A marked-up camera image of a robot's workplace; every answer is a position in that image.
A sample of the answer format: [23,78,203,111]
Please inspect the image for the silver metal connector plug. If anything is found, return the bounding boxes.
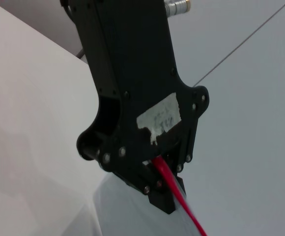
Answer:
[164,0,192,14]

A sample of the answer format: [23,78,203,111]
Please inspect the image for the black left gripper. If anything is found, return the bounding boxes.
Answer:
[60,0,210,173]

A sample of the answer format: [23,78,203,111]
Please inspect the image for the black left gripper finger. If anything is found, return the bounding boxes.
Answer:
[113,159,177,215]
[167,136,195,197]

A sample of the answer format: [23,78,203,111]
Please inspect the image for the clear document bag red zip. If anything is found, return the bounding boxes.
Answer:
[90,157,208,236]

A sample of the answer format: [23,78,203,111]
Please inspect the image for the light blue paper sheets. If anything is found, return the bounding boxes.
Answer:
[92,172,207,236]

